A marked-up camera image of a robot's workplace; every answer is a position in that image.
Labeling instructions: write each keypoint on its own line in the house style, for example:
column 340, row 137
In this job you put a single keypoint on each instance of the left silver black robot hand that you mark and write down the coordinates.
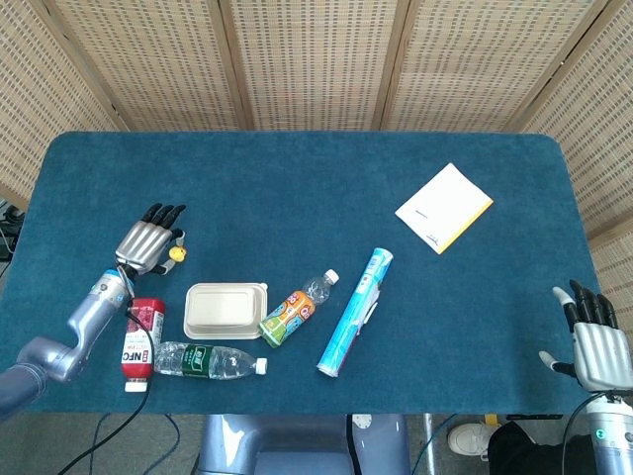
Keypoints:
column 143, row 245

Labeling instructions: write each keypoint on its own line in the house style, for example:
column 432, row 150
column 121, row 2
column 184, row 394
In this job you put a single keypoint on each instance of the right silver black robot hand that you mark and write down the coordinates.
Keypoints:
column 601, row 351

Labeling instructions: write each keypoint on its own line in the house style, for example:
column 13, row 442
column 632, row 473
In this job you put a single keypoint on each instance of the small yellow toy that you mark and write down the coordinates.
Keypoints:
column 177, row 254

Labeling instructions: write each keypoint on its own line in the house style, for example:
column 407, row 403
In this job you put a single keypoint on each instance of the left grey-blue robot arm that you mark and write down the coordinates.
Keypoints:
column 89, row 314

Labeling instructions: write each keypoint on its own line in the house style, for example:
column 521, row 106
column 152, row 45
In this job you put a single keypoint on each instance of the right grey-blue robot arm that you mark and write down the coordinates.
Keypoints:
column 613, row 435

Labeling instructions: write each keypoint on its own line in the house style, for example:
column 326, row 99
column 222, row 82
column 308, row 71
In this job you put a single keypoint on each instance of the red NFC juice bottle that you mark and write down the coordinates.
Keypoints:
column 136, row 358

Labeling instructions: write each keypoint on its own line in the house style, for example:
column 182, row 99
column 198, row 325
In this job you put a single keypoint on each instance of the clear green-label water bottle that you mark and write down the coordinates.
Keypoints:
column 198, row 360

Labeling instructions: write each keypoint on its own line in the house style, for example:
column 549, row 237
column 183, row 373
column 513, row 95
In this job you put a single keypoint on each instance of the Qoo orange drink bottle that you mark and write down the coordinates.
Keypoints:
column 287, row 316

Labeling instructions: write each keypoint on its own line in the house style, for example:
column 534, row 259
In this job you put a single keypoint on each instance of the beige lidded lunch box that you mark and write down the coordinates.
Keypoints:
column 222, row 312

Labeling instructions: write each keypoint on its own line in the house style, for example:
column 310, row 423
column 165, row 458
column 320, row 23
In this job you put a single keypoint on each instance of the black trouser leg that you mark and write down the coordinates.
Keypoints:
column 529, row 447

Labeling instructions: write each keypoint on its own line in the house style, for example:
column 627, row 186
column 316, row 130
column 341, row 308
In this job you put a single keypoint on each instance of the white sneaker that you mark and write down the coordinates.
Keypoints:
column 467, row 438

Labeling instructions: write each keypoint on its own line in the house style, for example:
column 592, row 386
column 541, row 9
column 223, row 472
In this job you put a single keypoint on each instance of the blue table cloth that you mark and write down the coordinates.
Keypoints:
column 297, row 198

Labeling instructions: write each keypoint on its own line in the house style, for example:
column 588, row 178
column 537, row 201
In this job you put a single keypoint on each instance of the metal table leg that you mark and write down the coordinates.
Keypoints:
column 429, row 435

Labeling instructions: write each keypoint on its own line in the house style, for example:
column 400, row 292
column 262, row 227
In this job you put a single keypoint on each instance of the white notepad yellow spine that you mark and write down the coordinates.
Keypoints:
column 442, row 208

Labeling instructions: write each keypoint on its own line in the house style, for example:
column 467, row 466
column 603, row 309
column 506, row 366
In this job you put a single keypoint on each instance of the blue cling film roll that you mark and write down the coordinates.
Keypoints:
column 353, row 316

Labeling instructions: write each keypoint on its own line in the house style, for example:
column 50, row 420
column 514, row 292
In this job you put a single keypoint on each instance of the grey-blue robot torso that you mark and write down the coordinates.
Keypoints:
column 297, row 445

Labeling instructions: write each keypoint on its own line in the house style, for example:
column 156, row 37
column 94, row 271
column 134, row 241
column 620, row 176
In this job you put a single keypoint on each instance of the woven wooden folding screen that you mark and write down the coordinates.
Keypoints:
column 316, row 59

